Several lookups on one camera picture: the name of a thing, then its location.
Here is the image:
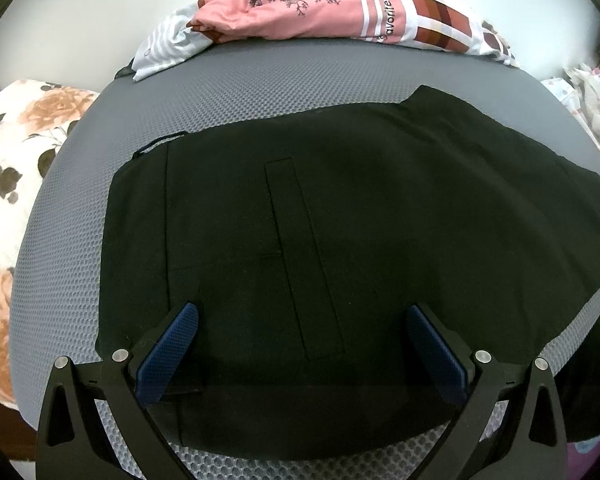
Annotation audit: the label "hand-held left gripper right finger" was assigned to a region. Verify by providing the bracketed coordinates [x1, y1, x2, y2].
[405, 302, 569, 480]

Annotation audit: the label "white patterned cloth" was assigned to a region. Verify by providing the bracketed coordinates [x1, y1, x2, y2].
[540, 62, 600, 183]

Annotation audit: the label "grey mesh mattress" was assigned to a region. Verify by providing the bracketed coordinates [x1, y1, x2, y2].
[7, 37, 600, 480]

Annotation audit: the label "black pants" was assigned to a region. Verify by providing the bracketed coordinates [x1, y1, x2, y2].
[94, 85, 600, 461]

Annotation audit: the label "floral pillow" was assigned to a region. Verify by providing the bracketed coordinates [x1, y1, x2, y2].
[0, 79, 101, 408]

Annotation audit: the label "pink patterned pillow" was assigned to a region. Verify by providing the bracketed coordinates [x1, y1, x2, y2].
[131, 0, 521, 83]

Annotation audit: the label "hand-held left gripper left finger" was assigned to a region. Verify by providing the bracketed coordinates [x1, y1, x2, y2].
[36, 301, 204, 480]

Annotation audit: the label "person's purple clothing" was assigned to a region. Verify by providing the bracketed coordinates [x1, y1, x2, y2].
[565, 435, 600, 480]

